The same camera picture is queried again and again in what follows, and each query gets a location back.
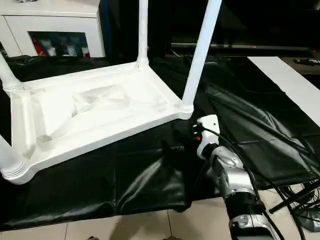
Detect dark round floor object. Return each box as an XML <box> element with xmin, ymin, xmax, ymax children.
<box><xmin>297</xmin><ymin>207</ymin><xmax>320</xmax><ymax>232</ymax></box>

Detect black mat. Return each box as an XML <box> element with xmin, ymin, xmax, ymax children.
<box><xmin>0</xmin><ymin>53</ymin><xmax>320</xmax><ymax>232</ymax></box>

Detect silver metal bar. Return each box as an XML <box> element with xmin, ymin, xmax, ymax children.
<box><xmin>171</xmin><ymin>42</ymin><xmax>320</xmax><ymax>55</ymax></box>

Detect white plastic table top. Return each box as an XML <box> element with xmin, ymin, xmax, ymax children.
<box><xmin>1</xmin><ymin>59</ymin><xmax>195</xmax><ymax>186</ymax></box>

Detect white cabinet with windows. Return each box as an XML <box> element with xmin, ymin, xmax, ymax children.
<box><xmin>0</xmin><ymin>0</ymin><xmax>106</xmax><ymax>58</ymax></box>

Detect red fire extinguisher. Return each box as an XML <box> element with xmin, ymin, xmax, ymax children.
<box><xmin>32</xmin><ymin>36</ymin><xmax>45</xmax><ymax>57</ymax></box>

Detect white flat board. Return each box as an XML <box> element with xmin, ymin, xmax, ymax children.
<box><xmin>247</xmin><ymin>56</ymin><xmax>320</xmax><ymax>111</ymax></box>

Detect small black flat object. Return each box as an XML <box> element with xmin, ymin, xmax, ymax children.
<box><xmin>294</xmin><ymin>57</ymin><xmax>320</xmax><ymax>66</ymax></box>

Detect black metal table frame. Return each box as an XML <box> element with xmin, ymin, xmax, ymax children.
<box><xmin>269</xmin><ymin>189</ymin><xmax>316</xmax><ymax>214</ymax></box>

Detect black case with yellow label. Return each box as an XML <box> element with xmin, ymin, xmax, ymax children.
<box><xmin>98</xmin><ymin>0</ymin><xmax>176</xmax><ymax>61</ymax></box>

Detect black floor cables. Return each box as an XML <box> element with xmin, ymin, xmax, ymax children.
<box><xmin>274</xmin><ymin>179</ymin><xmax>320</xmax><ymax>226</ymax></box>

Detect white plastic table leg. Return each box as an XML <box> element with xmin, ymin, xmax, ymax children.
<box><xmin>136</xmin><ymin>0</ymin><xmax>151</xmax><ymax>71</ymax></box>
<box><xmin>180</xmin><ymin>0</ymin><xmax>224</xmax><ymax>115</ymax></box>
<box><xmin>0</xmin><ymin>136</ymin><xmax>28</xmax><ymax>181</ymax></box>
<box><xmin>0</xmin><ymin>53</ymin><xmax>26</xmax><ymax>92</ymax></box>

